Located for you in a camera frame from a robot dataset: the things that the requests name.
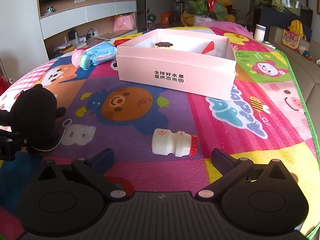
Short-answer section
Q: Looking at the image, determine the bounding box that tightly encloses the black plush toy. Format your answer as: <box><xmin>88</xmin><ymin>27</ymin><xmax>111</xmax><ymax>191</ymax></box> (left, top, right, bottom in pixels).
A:
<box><xmin>1</xmin><ymin>84</ymin><xmax>67</xmax><ymax>151</ymax></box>

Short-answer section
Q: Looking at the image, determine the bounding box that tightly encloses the white yogurt drink bottle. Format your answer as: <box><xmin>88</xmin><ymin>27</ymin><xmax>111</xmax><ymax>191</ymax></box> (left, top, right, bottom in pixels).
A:
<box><xmin>151</xmin><ymin>128</ymin><xmax>197</xmax><ymax>157</ymax></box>

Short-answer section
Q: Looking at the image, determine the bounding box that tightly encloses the pink and teal toy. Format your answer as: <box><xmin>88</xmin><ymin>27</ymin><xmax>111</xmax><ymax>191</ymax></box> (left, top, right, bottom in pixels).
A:
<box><xmin>72</xmin><ymin>49</ymin><xmax>91</xmax><ymax>70</ymax></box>

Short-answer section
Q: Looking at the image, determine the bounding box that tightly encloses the colourful cartoon play mat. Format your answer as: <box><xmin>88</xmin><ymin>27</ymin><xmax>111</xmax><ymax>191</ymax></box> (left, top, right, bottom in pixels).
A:
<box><xmin>1</xmin><ymin>25</ymin><xmax>319</xmax><ymax>239</ymax></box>

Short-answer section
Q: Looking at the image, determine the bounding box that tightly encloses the pink cardboard box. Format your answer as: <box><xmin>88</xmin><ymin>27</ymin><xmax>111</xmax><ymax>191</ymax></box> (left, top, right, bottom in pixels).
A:
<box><xmin>116</xmin><ymin>29</ymin><xmax>236</xmax><ymax>100</ymax></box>

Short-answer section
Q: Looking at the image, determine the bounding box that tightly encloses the blue tissue pack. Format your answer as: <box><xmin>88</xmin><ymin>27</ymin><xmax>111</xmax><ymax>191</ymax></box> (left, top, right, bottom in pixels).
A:
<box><xmin>86</xmin><ymin>41</ymin><xmax>117</xmax><ymax>66</ymax></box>

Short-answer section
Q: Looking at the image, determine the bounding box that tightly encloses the red white item in box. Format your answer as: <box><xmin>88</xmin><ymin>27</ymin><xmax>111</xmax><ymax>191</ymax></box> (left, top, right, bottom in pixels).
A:
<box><xmin>201</xmin><ymin>41</ymin><xmax>215</xmax><ymax>54</ymax></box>

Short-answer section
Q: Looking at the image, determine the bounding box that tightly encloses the white tv cabinet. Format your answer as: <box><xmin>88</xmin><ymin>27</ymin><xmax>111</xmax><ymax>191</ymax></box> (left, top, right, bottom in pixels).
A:
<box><xmin>38</xmin><ymin>0</ymin><xmax>137</xmax><ymax>58</ymax></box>

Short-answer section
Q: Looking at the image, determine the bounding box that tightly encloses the yellow black toy in box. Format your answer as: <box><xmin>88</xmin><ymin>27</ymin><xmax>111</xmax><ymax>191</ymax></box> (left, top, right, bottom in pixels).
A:
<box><xmin>155</xmin><ymin>42</ymin><xmax>173</xmax><ymax>49</ymax></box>

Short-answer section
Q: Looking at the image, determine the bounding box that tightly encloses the white cup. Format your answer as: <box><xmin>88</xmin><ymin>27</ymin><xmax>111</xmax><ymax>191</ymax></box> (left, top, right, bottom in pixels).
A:
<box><xmin>254</xmin><ymin>24</ymin><xmax>266</xmax><ymax>42</ymax></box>

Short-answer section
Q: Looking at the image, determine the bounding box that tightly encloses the yellow red toy bag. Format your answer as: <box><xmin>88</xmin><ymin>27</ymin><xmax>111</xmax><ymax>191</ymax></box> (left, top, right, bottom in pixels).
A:
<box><xmin>281</xmin><ymin>20</ymin><xmax>306</xmax><ymax>51</ymax></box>

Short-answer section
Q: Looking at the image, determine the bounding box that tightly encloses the pink gift bag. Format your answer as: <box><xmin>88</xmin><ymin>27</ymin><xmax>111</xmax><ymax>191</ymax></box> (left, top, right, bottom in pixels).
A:
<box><xmin>113</xmin><ymin>14</ymin><xmax>135</xmax><ymax>31</ymax></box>

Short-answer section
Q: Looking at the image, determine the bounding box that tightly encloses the yellow plush bear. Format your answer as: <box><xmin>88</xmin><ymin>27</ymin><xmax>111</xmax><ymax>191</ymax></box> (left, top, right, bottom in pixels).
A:
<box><xmin>181</xmin><ymin>0</ymin><xmax>236</xmax><ymax>27</ymax></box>

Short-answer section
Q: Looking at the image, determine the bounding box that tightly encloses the orange box on floor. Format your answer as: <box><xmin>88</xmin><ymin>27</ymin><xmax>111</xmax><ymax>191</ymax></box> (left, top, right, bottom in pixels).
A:
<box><xmin>161</xmin><ymin>10</ymin><xmax>174</xmax><ymax>25</ymax></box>

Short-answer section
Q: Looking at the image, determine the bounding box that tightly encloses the purple orchid flower pot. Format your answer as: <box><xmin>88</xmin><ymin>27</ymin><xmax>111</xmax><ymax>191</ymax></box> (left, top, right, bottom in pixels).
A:
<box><xmin>186</xmin><ymin>0</ymin><xmax>232</xmax><ymax>21</ymax></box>

